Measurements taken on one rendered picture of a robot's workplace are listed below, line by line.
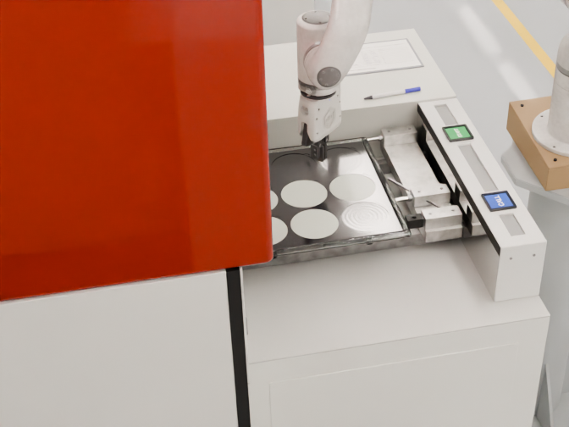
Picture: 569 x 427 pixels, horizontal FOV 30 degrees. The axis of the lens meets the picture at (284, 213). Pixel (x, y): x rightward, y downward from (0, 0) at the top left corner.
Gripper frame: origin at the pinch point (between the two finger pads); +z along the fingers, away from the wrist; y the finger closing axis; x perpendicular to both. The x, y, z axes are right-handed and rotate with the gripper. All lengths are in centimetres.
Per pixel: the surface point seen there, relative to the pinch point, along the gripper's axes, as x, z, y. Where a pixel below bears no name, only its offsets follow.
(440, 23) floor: 102, 98, 235
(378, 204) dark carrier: -15.2, 8.1, 0.3
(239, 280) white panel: -30, -22, -62
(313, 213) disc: -6.0, 8.0, -10.3
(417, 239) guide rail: -24.3, 14.5, 2.1
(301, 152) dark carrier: 9.7, 8.0, 6.7
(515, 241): -47.8, 2.0, -1.4
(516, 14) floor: 78, 98, 261
